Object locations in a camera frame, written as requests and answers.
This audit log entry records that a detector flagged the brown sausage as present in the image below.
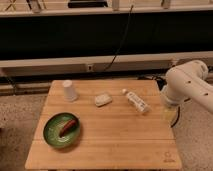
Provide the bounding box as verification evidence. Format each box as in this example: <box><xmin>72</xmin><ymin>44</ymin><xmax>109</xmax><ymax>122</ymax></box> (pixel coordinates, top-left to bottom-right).
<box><xmin>59</xmin><ymin>120</ymin><xmax>76</xmax><ymax>137</ymax></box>

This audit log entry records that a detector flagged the black cable by table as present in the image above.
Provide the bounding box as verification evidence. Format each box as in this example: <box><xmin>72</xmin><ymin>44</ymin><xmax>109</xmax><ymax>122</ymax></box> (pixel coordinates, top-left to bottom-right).
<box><xmin>170</xmin><ymin>105</ymin><xmax>181</xmax><ymax>129</ymax></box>

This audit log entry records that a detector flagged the white paper cup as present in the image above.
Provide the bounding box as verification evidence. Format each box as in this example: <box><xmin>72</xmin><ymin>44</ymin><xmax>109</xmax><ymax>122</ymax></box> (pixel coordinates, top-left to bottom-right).
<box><xmin>62</xmin><ymin>80</ymin><xmax>78</xmax><ymax>102</ymax></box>

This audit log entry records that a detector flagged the white plastic bottle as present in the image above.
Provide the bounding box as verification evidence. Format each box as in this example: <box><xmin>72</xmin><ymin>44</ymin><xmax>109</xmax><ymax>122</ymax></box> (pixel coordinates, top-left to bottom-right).
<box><xmin>122</xmin><ymin>89</ymin><xmax>149</xmax><ymax>113</ymax></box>

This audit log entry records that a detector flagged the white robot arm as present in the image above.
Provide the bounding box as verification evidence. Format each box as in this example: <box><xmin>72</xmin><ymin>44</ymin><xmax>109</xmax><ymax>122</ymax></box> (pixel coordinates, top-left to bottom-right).
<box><xmin>161</xmin><ymin>60</ymin><xmax>213</xmax><ymax>114</ymax></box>

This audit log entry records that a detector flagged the wooden folding table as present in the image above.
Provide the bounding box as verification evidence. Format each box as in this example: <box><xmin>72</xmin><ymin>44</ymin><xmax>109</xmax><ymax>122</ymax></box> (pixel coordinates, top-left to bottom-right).
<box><xmin>25</xmin><ymin>80</ymin><xmax>182</xmax><ymax>170</ymax></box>

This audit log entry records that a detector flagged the black hanging cable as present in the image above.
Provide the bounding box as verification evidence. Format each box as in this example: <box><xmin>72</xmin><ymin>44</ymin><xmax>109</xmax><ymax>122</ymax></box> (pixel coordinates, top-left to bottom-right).
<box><xmin>101</xmin><ymin>3</ymin><xmax>135</xmax><ymax>72</ymax></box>

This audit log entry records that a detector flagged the green round plate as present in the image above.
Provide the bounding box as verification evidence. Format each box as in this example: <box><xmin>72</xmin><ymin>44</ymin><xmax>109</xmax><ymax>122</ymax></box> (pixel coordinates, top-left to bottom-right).
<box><xmin>43</xmin><ymin>112</ymin><xmax>81</xmax><ymax>149</ymax></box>

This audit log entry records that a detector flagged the white wall outlet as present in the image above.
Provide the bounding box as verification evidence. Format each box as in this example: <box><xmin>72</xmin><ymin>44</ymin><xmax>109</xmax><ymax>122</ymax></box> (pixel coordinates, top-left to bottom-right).
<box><xmin>88</xmin><ymin>64</ymin><xmax>93</xmax><ymax>72</ymax></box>

